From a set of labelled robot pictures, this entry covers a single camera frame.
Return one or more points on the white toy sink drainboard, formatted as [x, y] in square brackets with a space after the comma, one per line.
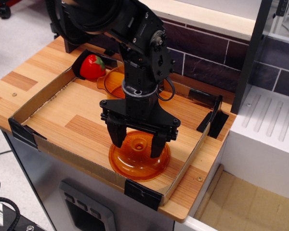
[257, 147]

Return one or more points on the orange transparent pot lid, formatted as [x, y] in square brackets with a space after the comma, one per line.
[133, 159]

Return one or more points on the orange transparent pot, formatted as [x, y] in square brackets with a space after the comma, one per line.
[113, 83]

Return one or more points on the black caster wheel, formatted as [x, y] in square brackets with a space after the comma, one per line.
[5, 11]

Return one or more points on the dark grey vertical post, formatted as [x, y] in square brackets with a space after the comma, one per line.
[244, 86]

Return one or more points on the cardboard fence with black tape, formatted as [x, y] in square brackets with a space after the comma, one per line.
[63, 119]

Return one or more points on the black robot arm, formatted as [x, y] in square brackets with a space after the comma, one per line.
[147, 64]

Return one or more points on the red toy strawberry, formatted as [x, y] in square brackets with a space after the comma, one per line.
[92, 67]

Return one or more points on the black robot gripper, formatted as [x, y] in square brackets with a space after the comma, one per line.
[143, 115]

